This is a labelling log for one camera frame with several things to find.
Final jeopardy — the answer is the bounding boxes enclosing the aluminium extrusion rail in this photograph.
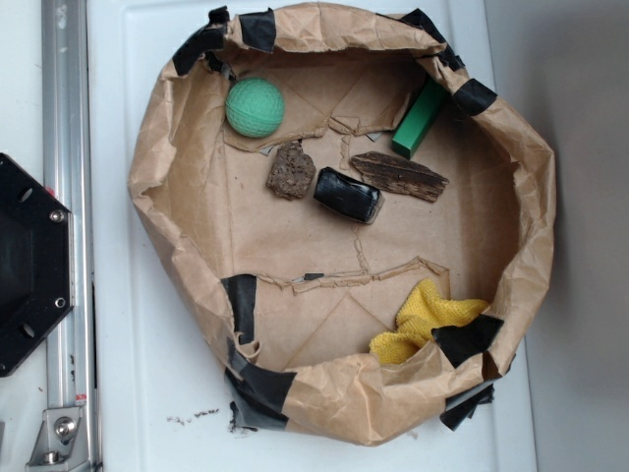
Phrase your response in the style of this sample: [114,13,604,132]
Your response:
[41,1,102,471]

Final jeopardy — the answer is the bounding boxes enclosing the white plastic tray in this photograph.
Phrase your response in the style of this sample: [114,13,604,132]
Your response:
[87,1,537,471]

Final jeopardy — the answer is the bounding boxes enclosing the black taped box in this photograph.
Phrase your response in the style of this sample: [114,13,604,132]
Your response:
[314,167,384,224]

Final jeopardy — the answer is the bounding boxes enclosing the green foam ball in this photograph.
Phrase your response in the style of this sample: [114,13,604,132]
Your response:
[225,78,285,138]

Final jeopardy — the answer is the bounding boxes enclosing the brown rock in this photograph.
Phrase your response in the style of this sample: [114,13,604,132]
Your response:
[266,141,315,201]

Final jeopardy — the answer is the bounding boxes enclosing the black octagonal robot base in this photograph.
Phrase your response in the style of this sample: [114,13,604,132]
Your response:
[0,153,73,378]

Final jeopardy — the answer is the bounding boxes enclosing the brown bark piece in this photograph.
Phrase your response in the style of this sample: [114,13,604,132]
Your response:
[350,151,449,203]

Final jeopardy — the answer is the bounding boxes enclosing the metal corner bracket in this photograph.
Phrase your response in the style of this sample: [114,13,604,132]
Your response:
[25,406,91,472]

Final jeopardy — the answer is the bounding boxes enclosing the brown paper bag bin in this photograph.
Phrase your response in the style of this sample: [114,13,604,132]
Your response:
[128,2,556,445]

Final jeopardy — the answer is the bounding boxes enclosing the yellow microfiber cloth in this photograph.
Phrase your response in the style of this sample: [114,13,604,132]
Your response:
[369,278,489,365]

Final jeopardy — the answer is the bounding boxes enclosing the green rectangular block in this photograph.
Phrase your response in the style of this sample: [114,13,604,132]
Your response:
[391,78,449,158]

